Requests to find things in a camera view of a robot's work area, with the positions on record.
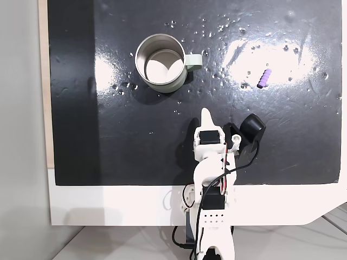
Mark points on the black rubber mat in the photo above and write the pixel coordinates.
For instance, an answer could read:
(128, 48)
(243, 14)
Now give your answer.
(135, 140)

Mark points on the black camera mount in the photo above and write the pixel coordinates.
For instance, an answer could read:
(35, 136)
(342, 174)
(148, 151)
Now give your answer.
(230, 130)

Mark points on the black oval wrist camera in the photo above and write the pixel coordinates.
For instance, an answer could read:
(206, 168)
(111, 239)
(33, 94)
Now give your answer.
(253, 126)

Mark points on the purple ribbed pen grip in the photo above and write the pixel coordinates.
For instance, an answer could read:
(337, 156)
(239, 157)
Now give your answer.
(264, 78)

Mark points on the tan wooden board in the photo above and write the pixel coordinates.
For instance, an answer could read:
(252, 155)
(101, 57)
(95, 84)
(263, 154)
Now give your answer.
(44, 81)

